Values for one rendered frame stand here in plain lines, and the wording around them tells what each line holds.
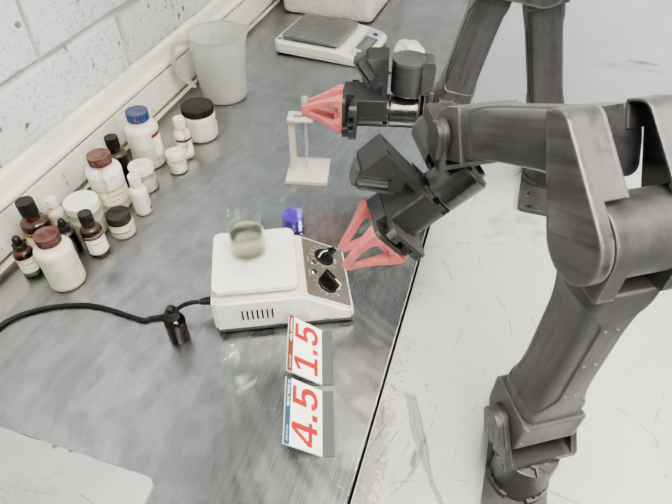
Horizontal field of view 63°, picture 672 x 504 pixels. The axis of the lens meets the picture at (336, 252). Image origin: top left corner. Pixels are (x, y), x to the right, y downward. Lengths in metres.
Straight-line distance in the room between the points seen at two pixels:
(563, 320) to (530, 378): 0.09
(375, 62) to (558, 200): 0.57
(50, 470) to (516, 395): 0.54
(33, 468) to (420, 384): 0.49
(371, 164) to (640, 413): 0.48
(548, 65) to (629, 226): 0.60
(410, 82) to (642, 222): 0.61
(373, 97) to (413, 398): 0.50
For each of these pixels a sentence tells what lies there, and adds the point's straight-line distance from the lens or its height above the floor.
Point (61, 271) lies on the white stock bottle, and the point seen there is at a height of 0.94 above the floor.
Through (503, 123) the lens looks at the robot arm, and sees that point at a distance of 0.53.
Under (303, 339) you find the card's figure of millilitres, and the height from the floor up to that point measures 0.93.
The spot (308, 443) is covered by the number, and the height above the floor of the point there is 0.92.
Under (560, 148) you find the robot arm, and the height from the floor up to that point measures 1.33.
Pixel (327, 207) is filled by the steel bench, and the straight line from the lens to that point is 1.01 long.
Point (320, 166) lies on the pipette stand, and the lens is 1.10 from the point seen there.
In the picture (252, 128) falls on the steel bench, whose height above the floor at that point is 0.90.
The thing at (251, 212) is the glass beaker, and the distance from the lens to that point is 0.79.
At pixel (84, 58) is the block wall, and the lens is 1.19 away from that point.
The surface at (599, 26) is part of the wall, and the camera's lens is 2.08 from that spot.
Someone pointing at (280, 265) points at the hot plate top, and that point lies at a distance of 0.79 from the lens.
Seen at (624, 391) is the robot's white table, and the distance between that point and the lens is 0.85.
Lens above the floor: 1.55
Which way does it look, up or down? 45 degrees down
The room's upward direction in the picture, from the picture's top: straight up
